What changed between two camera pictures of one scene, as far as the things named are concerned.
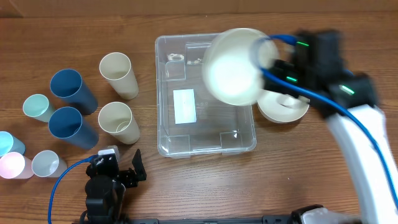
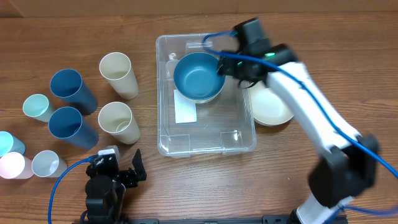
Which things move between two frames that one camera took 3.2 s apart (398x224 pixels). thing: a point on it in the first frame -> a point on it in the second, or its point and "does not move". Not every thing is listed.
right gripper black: x=276 y=66 -> x=223 y=68
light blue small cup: x=10 y=144 does not move
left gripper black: x=132 y=179 does not move
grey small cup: x=46 y=163 does not move
